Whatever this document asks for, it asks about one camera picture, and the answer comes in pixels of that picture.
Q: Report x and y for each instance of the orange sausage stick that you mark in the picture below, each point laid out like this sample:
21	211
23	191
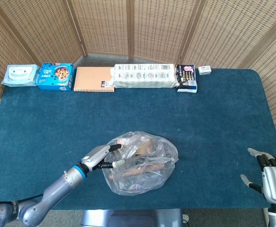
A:
142	170

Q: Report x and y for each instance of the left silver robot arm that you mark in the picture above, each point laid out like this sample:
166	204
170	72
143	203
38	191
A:
57	189

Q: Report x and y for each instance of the wicker folding screen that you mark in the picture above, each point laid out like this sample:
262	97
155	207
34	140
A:
152	28

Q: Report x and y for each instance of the long white tissue pack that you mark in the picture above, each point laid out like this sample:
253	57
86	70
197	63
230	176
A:
145	75

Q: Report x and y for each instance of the silver robot torso base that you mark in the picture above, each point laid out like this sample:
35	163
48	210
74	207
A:
128	218

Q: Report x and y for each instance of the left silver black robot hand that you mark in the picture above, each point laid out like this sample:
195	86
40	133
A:
97	156

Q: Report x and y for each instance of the dark small snack package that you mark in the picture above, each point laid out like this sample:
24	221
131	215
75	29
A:
186	78

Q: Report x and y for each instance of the brown spiral notebook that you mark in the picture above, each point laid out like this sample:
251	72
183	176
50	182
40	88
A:
90	79

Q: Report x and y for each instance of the light blue wet wipes pack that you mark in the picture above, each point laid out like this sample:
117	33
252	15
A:
19	75

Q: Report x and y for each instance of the clear plastic shopping bag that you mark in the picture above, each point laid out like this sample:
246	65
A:
152	179

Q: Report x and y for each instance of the dark pack with purple label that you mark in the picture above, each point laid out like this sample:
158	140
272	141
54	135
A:
136	188

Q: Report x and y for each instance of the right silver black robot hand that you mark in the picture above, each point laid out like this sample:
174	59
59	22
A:
275	182

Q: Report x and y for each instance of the blue cookie box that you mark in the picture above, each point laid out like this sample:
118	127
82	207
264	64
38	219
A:
55	76

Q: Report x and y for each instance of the yellow snack box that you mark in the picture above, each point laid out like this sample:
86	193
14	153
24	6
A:
143	147

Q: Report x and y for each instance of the small white box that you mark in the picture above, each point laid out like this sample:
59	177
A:
204	70

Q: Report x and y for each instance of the blue carpet table cover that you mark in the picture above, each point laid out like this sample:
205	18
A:
199	123

